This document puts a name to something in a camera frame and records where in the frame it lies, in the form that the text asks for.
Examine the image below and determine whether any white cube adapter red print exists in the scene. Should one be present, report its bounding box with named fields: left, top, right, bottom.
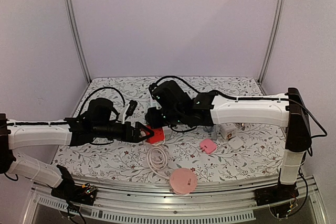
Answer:
left=220, top=123, right=237, bottom=140

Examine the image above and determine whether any pink plug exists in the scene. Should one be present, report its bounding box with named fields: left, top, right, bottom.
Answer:
left=199, top=138, right=217, bottom=154

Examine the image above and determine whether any round pink socket base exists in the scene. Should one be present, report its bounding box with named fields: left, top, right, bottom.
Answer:
left=169, top=168, right=197, bottom=195

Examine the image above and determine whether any aluminium front rail frame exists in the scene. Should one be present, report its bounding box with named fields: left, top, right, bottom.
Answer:
left=23, top=176, right=329, bottom=223

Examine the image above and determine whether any white plug adapter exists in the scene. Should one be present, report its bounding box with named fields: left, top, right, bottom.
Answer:
left=228, top=137, right=244, bottom=150

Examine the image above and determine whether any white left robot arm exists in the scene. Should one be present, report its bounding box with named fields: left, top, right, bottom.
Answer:
left=1, top=98, right=154, bottom=200

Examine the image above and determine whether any aluminium corner post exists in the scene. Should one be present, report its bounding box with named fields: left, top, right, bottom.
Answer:
left=64, top=0, right=92, bottom=84
left=257, top=0, right=285, bottom=86

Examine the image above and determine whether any red cube socket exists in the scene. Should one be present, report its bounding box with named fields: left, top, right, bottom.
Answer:
left=145, top=125, right=165, bottom=145

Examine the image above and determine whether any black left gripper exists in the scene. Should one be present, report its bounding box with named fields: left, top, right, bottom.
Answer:
left=93, top=122, right=154, bottom=143

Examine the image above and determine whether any floral patterned table mat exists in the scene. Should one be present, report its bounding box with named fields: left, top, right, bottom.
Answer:
left=52, top=77, right=285, bottom=183

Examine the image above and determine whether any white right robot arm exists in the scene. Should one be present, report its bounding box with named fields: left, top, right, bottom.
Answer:
left=145, top=80, right=312, bottom=201

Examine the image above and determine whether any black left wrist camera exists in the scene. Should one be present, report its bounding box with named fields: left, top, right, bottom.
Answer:
left=120, top=100, right=138, bottom=124

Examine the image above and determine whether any pink cube socket adapter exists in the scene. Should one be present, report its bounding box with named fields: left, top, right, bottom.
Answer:
left=236, top=123, right=249, bottom=131

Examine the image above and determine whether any aluminium right corner post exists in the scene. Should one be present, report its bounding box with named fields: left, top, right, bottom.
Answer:
left=257, top=0, right=285, bottom=86

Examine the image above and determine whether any light blue cable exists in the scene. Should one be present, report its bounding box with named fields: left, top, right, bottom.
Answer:
left=203, top=125, right=218, bottom=141

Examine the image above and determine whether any pink coiled cable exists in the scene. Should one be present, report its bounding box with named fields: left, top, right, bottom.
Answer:
left=144, top=140, right=174, bottom=183

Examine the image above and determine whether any aluminium left corner post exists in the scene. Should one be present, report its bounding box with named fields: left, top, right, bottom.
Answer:
left=64, top=0, right=92, bottom=84

